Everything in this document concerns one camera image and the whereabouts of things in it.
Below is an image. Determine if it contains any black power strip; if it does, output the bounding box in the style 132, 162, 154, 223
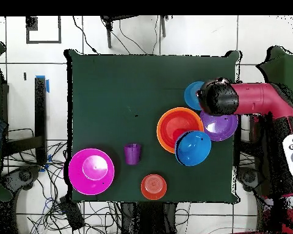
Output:
59, 196, 85, 231

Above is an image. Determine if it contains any cable bundle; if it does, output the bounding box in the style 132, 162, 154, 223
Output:
4, 141, 123, 234

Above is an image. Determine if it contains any large pink bowl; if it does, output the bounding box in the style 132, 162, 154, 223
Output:
68, 147, 115, 196

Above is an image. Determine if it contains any large blue bowl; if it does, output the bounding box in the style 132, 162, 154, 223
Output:
175, 130, 212, 167

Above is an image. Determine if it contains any purple cup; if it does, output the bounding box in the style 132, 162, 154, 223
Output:
123, 143, 142, 166

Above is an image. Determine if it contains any large orange bowl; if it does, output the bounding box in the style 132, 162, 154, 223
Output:
156, 107, 205, 154

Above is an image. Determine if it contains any dark green table cloth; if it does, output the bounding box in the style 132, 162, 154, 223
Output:
63, 48, 240, 204

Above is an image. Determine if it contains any small red-orange bowl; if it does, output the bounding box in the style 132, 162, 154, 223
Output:
140, 174, 168, 200

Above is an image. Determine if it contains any grey square floor frame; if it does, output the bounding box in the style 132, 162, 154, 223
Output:
26, 16, 62, 44

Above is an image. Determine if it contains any small blue bowl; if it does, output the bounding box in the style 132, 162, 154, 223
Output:
184, 81, 206, 111

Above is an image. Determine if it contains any wide red-orange bowl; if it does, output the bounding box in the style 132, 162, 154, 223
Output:
159, 110, 203, 151

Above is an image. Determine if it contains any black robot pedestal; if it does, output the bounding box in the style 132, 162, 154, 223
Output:
120, 201, 179, 234

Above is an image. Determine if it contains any black metal stand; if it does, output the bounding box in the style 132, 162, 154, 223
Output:
2, 76, 48, 166

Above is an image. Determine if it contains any wide purple bowl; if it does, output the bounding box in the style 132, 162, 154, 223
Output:
199, 110, 239, 142

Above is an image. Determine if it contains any black camera tripod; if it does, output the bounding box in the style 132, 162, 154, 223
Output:
99, 15, 170, 49

